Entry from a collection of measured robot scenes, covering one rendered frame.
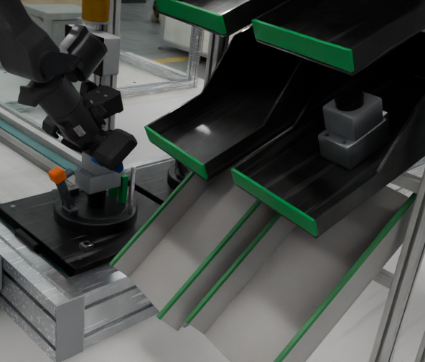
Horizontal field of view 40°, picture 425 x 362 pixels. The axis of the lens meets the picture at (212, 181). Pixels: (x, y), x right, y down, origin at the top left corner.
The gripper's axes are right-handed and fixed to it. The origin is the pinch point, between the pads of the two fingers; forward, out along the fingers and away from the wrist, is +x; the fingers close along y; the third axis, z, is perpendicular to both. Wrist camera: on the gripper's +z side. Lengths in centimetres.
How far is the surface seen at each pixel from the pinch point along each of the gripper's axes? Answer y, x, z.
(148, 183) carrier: 5.1, 18.2, 4.8
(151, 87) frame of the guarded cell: 81, 66, 50
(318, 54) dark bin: -44, -28, 9
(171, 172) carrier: 3.3, 19.4, 9.5
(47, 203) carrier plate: 8.0, 5.3, -11.3
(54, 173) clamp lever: -0.4, -4.8, -8.1
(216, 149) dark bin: -29.8, -13.4, 3.2
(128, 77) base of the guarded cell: 102, 72, 54
